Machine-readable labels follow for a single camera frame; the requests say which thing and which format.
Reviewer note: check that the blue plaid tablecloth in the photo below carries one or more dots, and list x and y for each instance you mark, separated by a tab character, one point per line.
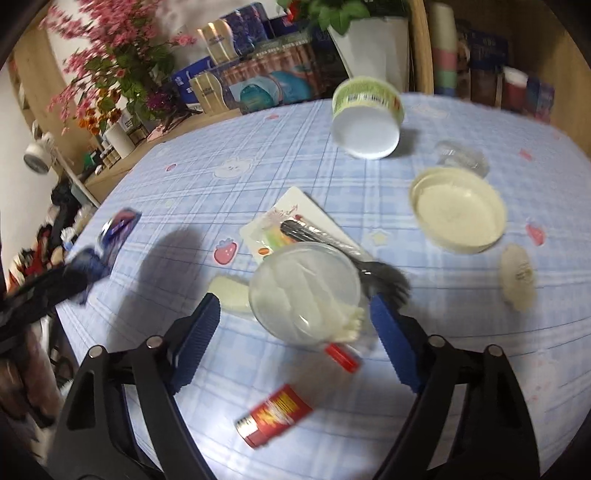
323	184

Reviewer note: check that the small red packet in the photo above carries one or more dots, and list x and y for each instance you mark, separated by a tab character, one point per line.
342	357

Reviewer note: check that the white desk fan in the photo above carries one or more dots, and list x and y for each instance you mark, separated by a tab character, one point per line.
38	154

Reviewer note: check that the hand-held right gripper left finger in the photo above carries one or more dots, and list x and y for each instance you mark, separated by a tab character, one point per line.
198	341

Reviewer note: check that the row of small brown bottles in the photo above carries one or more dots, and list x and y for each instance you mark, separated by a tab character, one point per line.
111	157

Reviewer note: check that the gold and blue box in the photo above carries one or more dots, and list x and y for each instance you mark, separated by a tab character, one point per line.
231	34
210	92

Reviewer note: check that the white oblong plastic piece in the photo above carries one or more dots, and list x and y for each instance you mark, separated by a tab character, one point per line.
228	293

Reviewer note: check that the white card with coloured items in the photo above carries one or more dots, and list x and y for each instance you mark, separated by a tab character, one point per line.
295	207

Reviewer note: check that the white flower pot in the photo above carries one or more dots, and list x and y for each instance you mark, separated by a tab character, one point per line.
374	55

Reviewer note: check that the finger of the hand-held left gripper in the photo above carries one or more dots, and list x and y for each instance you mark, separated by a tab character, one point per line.
87	272

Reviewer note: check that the black box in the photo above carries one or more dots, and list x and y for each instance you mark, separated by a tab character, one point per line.
291	44

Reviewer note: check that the red checkered cloth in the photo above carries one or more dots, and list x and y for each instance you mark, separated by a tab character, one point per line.
37	249

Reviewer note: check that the dark brown tumbler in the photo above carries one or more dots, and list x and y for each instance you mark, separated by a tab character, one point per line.
485	85

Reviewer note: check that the blue and white box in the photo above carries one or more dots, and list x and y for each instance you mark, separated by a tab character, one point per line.
187	78

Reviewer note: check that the cream foot shaped piece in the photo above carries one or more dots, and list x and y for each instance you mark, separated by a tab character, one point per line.
348	327

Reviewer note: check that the black plastic spork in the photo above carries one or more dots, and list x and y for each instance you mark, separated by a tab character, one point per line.
323	237

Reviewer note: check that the purple and blue box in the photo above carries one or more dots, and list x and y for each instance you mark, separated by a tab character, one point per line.
541	99

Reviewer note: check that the orange flower bunch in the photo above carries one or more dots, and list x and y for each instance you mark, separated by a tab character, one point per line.
97	115

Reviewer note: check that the stack of pastel cups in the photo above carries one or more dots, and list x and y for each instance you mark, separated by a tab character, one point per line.
442	50

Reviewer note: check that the pink blossom arrangement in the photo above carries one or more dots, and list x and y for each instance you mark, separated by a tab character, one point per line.
115	32

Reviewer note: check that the black clothing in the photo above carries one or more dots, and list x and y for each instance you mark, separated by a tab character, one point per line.
62	198

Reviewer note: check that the red and yellow packet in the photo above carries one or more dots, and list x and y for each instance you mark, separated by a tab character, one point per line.
272	415

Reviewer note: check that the clear round plastic lid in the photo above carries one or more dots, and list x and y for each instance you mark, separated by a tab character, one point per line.
300	295

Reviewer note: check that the red cup white lid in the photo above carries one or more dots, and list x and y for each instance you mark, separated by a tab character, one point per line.
515	90

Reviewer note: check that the crushed blue can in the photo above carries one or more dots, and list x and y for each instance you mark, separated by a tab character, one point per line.
119	230

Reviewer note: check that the small black tripod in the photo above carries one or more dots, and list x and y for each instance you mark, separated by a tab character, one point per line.
182	113

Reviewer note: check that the crumpled clear plastic wrapper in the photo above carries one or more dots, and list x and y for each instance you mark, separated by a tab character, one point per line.
461	157

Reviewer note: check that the green white paper cup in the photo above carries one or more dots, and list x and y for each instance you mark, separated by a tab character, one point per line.
364	99

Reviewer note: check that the cream round lid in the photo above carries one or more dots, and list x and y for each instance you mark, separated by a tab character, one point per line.
457	212

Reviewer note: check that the small cream round disc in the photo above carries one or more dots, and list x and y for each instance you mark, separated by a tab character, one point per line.
518	277

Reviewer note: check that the white vase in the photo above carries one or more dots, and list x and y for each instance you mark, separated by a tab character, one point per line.
119	138

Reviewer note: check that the dark blue box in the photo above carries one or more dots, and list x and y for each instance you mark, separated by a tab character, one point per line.
284	24

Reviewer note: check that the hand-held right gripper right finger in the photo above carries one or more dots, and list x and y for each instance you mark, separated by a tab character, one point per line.
397	344

